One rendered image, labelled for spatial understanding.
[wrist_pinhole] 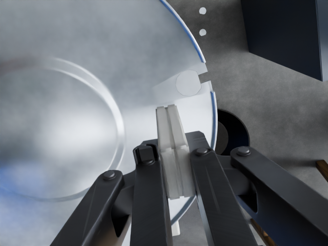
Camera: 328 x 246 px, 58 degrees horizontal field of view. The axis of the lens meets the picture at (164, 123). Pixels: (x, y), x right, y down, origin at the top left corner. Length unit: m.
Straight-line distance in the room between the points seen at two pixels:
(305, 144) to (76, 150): 1.11
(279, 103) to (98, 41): 0.99
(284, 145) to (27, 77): 1.10
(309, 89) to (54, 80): 1.05
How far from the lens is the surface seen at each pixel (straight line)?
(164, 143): 0.15
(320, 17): 0.66
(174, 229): 0.52
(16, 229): 0.33
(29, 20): 0.25
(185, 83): 0.25
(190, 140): 0.17
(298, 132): 1.25
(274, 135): 1.22
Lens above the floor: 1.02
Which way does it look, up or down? 69 degrees down
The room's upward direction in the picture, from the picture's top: 170 degrees clockwise
